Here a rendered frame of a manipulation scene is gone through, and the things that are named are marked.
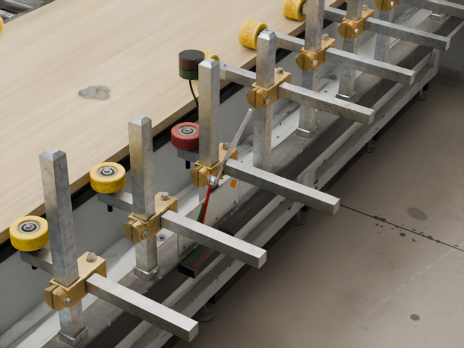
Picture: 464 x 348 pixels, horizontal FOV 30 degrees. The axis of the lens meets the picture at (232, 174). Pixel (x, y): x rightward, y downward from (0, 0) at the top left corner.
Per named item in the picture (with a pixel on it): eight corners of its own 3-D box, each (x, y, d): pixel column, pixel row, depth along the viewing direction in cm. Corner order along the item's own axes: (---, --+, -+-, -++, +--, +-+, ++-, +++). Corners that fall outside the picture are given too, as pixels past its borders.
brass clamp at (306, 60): (335, 56, 244) (337, 39, 241) (313, 74, 234) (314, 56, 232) (316, 50, 247) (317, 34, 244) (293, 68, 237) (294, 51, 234)
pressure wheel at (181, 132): (210, 165, 219) (210, 126, 212) (191, 180, 213) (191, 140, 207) (184, 155, 222) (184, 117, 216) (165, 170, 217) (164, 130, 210)
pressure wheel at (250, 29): (264, 16, 247) (250, 39, 244) (271, 34, 254) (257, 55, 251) (246, 12, 249) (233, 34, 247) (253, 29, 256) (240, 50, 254)
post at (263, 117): (268, 192, 238) (277, 32, 211) (262, 199, 236) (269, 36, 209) (257, 188, 240) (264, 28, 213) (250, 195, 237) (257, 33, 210)
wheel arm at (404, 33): (449, 47, 248) (451, 36, 245) (445, 52, 245) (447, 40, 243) (297, 7, 270) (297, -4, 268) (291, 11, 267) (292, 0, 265)
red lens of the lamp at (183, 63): (210, 62, 196) (210, 53, 195) (195, 72, 192) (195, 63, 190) (188, 55, 199) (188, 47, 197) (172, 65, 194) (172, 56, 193)
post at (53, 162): (85, 341, 183) (65, 148, 156) (74, 351, 180) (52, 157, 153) (73, 334, 184) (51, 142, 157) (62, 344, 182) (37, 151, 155)
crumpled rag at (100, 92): (114, 88, 230) (114, 80, 228) (109, 101, 224) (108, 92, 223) (82, 85, 230) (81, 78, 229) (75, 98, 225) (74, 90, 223)
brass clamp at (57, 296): (109, 279, 180) (108, 260, 177) (65, 316, 170) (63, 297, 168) (86, 268, 183) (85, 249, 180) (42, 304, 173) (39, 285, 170)
